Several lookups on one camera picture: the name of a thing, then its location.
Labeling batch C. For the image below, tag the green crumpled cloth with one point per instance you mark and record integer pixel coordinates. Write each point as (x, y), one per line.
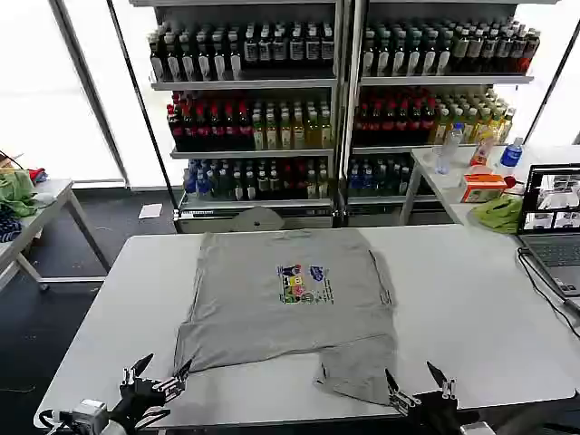
(16, 192)

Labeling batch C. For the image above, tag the bottle shelf with green caps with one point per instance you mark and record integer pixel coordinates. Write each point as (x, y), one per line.
(430, 104)

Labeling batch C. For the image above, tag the grey window post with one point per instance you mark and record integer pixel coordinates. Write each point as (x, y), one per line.
(90, 99)

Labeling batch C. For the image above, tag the red cloth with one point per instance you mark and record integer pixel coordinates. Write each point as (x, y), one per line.
(37, 174)

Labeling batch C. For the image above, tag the clear water bottle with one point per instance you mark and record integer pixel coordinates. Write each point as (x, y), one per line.
(448, 149)

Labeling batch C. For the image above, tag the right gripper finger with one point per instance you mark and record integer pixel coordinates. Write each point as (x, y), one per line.
(446, 385)
(401, 399)

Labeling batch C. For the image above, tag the bottle shelf with dark teas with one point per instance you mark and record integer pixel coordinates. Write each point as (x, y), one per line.
(254, 113)

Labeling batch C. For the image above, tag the white side table with clothes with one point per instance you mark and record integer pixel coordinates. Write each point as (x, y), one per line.
(50, 208)

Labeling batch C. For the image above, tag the grey printed t-shirt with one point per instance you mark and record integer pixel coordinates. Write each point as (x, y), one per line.
(272, 326)

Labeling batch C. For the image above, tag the white round disc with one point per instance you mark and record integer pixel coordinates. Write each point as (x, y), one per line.
(258, 219)

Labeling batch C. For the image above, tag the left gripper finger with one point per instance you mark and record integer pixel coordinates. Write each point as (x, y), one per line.
(136, 368)
(174, 385)

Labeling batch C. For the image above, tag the grey open laptop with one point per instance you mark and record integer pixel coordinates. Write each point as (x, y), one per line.
(553, 249)

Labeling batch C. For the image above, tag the green plastic bag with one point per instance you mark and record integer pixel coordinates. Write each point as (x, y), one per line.
(498, 215)

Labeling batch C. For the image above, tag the white paper sheet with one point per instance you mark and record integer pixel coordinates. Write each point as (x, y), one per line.
(150, 211)

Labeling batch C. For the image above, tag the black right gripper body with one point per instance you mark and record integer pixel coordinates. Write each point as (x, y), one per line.
(441, 412)

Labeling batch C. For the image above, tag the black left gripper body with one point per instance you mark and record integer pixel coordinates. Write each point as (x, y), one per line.
(136, 396)

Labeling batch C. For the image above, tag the dark blue patterned cloth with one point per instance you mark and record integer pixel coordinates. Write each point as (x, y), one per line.
(8, 224)

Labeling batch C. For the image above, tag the orange tissue box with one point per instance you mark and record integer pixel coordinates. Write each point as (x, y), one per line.
(482, 188)

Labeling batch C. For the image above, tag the blue label bottle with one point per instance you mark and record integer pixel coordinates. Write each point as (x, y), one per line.
(512, 154)

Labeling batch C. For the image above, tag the brown cardboard box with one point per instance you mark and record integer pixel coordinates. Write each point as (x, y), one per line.
(9, 161)

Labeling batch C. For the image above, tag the small red object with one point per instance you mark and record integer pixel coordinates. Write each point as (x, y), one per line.
(510, 181)

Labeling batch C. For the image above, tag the white side table with bottles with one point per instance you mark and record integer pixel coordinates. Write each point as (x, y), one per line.
(435, 181)

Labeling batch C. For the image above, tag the orange juice bottle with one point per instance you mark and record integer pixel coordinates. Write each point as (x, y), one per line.
(482, 149)

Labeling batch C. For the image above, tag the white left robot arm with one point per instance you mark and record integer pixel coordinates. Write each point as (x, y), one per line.
(86, 414)

